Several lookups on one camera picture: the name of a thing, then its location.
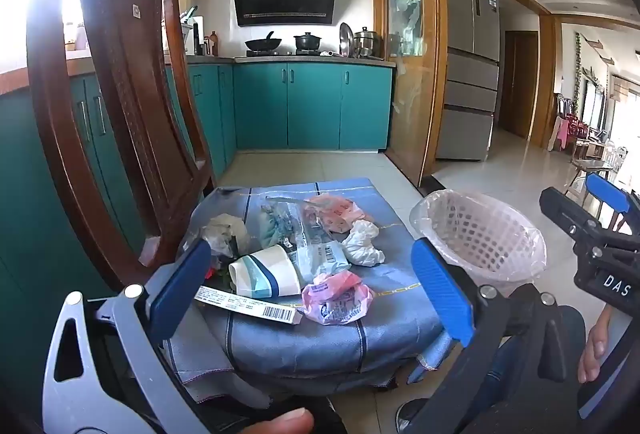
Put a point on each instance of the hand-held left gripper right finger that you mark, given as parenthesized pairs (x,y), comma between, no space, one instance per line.
(442,294)

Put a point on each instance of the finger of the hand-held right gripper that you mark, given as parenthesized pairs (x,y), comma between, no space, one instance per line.
(570,211)
(605,191)

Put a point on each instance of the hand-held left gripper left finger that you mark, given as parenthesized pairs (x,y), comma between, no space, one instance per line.
(180,286)

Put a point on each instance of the white barcode label strip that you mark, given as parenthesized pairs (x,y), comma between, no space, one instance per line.
(240,304)

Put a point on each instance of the white plastic bag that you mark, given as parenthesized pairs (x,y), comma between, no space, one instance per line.
(222,231)

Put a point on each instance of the white plastic mesh basket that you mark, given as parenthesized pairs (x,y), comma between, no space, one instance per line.
(480,229)

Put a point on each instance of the white mesh waste basket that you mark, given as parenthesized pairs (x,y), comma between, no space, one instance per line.
(425,216)

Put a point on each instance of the white paper cup teal pattern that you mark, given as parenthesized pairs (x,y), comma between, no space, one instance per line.
(265,271)

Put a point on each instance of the white tissue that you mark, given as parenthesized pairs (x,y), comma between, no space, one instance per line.
(362,244)

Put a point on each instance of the pink plastic bag blue print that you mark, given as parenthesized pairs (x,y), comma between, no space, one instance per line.
(335,301)

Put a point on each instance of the teal cloth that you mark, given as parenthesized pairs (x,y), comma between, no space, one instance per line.
(272,226)

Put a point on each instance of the clear plastic bag with label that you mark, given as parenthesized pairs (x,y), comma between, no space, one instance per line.
(315,254)

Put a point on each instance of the pink plastic bag red print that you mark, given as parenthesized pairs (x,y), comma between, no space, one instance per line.
(332,211)

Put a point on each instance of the person's right hand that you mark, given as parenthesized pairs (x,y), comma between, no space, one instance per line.
(595,344)

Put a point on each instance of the person's left hand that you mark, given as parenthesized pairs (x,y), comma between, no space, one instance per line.
(280,423)

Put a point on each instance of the wooden stool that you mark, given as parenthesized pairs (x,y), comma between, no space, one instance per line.
(590,166)

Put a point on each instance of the person's leg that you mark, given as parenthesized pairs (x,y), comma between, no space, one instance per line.
(574,329)

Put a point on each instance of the pink plastic chairs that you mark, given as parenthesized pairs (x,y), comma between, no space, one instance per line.
(567,129)

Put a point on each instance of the blue checked cloth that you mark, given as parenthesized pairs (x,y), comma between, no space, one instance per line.
(325,344)

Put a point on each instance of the brown wooden door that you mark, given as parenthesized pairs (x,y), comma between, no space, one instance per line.
(520,84)

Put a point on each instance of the silver refrigerator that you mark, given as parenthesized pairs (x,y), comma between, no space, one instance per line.
(470,64)

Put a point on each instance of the wood framed glass sliding door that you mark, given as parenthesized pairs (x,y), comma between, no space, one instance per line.
(410,64)

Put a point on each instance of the teal kitchen base cabinets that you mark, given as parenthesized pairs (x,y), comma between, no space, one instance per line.
(310,109)

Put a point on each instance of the brown wooden chair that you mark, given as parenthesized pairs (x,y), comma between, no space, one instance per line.
(125,64)

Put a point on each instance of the brown bottle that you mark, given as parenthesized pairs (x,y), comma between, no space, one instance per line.
(215,45)

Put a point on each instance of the gas stove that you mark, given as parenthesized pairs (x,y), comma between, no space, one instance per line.
(285,53)

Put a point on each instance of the black wok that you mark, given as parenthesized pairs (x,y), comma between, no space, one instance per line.
(262,44)

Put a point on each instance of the steel stock pot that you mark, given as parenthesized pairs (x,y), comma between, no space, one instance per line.
(367,44)

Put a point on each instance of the grey kitchen countertop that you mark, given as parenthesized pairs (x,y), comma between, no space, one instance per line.
(310,59)

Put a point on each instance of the steel pot lid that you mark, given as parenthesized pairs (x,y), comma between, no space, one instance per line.
(346,39)

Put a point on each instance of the black cooking pot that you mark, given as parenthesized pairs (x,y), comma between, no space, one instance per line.
(306,43)

